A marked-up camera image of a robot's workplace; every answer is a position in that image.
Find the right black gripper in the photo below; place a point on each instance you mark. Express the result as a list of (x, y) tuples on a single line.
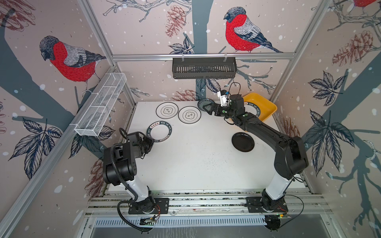
[(215, 106)]

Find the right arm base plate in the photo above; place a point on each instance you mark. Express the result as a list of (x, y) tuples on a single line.
[(258, 204)]

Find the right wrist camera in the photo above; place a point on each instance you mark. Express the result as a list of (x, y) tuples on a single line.
[(223, 97)]

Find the yellow plastic bin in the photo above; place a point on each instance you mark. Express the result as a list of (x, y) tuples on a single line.
[(267, 107)]

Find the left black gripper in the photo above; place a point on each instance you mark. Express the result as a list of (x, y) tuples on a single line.
[(150, 141)]

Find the white plate black rings far-left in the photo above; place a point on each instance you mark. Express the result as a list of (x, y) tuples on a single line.
[(167, 110)]

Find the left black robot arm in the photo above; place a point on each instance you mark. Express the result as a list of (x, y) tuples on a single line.
[(120, 168)]

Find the green rim plate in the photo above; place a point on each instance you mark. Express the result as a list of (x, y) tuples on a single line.
[(159, 131), (252, 108)]

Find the black round plate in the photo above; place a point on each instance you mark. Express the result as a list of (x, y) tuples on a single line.
[(243, 142)]

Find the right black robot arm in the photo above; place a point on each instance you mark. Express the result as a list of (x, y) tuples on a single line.
[(290, 154)]

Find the small teal patterned plate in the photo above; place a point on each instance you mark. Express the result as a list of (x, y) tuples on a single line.
[(204, 103)]

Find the aluminium mounting rail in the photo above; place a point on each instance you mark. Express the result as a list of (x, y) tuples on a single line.
[(213, 203)]

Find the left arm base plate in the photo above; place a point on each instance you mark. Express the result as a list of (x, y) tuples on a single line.
[(150, 206)]

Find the white mesh wall shelf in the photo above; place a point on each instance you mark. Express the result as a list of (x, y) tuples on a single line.
[(97, 113)]

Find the black hanging wire basket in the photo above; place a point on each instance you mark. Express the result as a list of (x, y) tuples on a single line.
[(204, 68)]

